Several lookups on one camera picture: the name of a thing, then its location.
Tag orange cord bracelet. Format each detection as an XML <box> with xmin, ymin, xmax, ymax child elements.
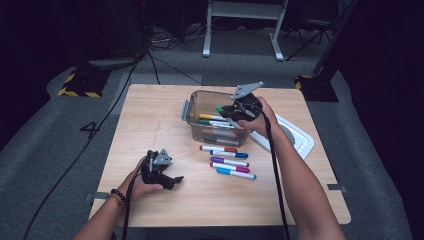
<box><xmin>106</xmin><ymin>193</ymin><xmax>126</xmax><ymax>210</ymax></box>

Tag dark slanted stand pole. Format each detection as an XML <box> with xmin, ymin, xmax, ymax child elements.
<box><xmin>312</xmin><ymin>0</ymin><xmax>359</xmax><ymax>77</ymax></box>

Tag tangle of floor cables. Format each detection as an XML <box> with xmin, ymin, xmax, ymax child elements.
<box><xmin>146</xmin><ymin>22</ymin><xmax>208</xmax><ymax>52</ymax></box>

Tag long black floor cable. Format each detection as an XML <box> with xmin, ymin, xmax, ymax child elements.
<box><xmin>21</xmin><ymin>49</ymin><xmax>148</xmax><ymax>240</ymax></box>

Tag light green marker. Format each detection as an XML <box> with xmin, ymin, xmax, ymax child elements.
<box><xmin>215</xmin><ymin>105</ymin><xmax>243</xmax><ymax>130</ymax></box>

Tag black marker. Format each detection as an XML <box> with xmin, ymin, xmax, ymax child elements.
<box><xmin>202</xmin><ymin>136</ymin><xmax>240</xmax><ymax>146</ymax></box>

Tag black tripod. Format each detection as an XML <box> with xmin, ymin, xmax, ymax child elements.
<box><xmin>285</xmin><ymin>16</ymin><xmax>336</xmax><ymax>62</ymax></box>

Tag dark green marker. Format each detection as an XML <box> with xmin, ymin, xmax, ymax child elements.
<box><xmin>197</xmin><ymin>118</ymin><xmax>235</xmax><ymax>130</ymax></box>

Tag yellow marker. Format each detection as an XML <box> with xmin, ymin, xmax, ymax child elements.
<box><xmin>198</xmin><ymin>113</ymin><xmax>230</xmax><ymax>122</ymax></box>

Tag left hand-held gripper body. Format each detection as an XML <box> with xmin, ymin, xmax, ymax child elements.
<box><xmin>141</xmin><ymin>148</ymin><xmax>175</xmax><ymax>184</ymax></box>

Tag dark blue marker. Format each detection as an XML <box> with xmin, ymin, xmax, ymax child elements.
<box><xmin>209</xmin><ymin>150</ymin><xmax>250</xmax><ymax>160</ymax></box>

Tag grey tape strip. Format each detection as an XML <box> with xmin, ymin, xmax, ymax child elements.
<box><xmin>84</xmin><ymin>191</ymin><xmax>110</xmax><ymax>201</ymax></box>
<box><xmin>327</xmin><ymin>183</ymin><xmax>348</xmax><ymax>194</ymax></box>

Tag white container lid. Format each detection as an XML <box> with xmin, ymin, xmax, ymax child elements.
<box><xmin>249</xmin><ymin>113</ymin><xmax>316</xmax><ymax>161</ymax></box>

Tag white metal table frame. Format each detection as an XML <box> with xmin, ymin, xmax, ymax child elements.
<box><xmin>202</xmin><ymin>0</ymin><xmax>290</xmax><ymax>62</ymax></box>

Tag person's left hand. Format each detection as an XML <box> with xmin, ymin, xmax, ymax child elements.
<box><xmin>119</xmin><ymin>156</ymin><xmax>165</xmax><ymax>201</ymax></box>

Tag purple marker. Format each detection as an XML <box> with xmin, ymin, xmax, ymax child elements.
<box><xmin>210</xmin><ymin>156</ymin><xmax>250</xmax><ymax>168</ymax></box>

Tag grey flat stand base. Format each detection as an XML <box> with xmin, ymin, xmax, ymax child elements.
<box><xmin>88</xmin><ymin>57</ymin><xmax>139</xmax><ymax>72</ymax></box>

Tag rust red marker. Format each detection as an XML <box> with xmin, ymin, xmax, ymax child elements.
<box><xmin>199</xmin><ymin>145</ymin><xmax>238</xmax><ymax>154</ymax></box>

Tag black bead bracelet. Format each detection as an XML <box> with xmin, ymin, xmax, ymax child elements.
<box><xmin>110</xmin><ymin>187</ymin><xmax>128</xmax><ymax>204</ymax></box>

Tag yellow black striped base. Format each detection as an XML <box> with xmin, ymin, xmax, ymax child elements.
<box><xmin>294</xmin><ymin>74</ymin><xmax>340</xmax><ymax>103</ymax></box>
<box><xmin>57</xmin><ymin>67</ymin><xmax>112</xmax><ymax>99</ymax></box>

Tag thin black floor cable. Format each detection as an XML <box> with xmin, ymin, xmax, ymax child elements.
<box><xmin>149</xmin><ymin>53</ymin><xmax>202</xmax><ymax>85</ymax></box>
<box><xmin>147</xmin><ymin>51</ymin><xmax>162</xmax><ymax>86</ymax></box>

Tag light blue marker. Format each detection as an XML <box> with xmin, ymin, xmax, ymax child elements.
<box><xmin>216</xmin><ymin>166</ymin><xmax>258</xmax><ymax>181</ymax></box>

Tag person's right hand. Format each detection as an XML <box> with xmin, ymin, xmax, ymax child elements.
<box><xmin>238</xmin><ymin>96</ymin><xmax>279</xmax><ymax>139</ymax></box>

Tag dark equipment cabinet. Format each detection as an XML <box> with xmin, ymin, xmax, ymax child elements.
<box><xmin>76</xmin><ymin>0</ymin><xmax>149</xmax><ymax>63</ymax></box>

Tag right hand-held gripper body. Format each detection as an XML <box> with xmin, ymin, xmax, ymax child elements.
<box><xmin>229</xmin><ymin>81</ymin><xmax>264</xmax><ymax>122</ymax></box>

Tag magenta marker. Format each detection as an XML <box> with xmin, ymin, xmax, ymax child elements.
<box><xmin>209</xmin><ymin>161</ymin><xmax>251</xmax><ymax>174</ymax></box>

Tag clear grey plastic container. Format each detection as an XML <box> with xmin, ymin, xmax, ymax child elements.
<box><xmin>181</xmin><ymin>89</ymin><xmax>262</xmax><ymax>148</ymax></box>

